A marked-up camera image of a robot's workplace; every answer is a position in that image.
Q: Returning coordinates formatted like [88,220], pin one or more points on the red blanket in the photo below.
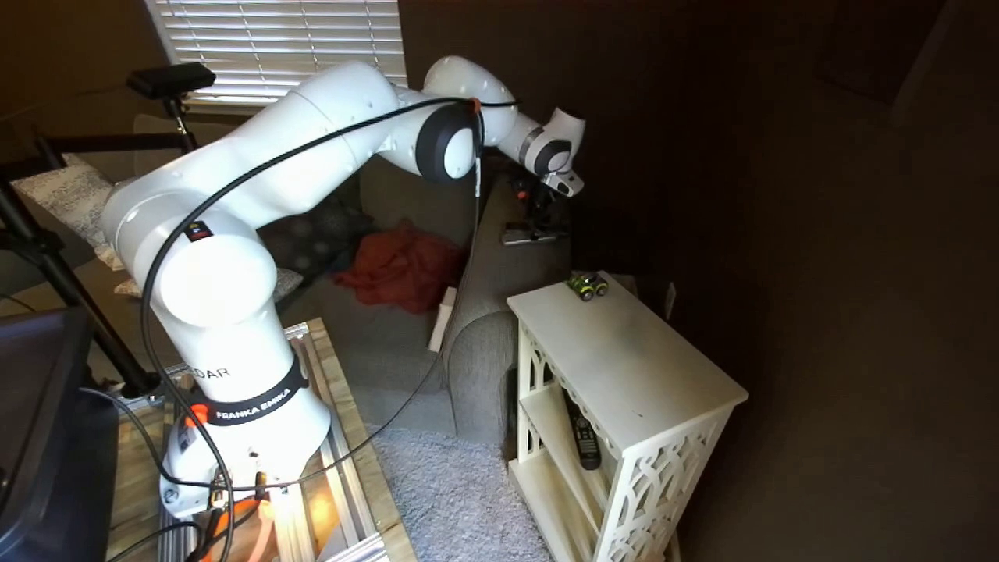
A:
[401,267]

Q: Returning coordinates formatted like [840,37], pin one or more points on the white side table stand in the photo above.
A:
[652,400]

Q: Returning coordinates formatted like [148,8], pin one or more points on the white window blinds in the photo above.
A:
[263,47]

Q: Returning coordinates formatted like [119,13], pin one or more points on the black monitor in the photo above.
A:
[57,445]

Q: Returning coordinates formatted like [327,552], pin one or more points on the grey remote control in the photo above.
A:
[525,238]

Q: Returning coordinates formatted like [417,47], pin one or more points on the black remote on shelf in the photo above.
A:
[585,434]

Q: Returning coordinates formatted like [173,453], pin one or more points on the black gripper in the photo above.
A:
[545,211]

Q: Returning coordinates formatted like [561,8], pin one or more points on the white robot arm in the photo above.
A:
[210,238]

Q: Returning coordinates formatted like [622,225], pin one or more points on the small green toy car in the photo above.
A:
[588,286]

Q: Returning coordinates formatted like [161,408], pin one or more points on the grey sofa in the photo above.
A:
[389,344]

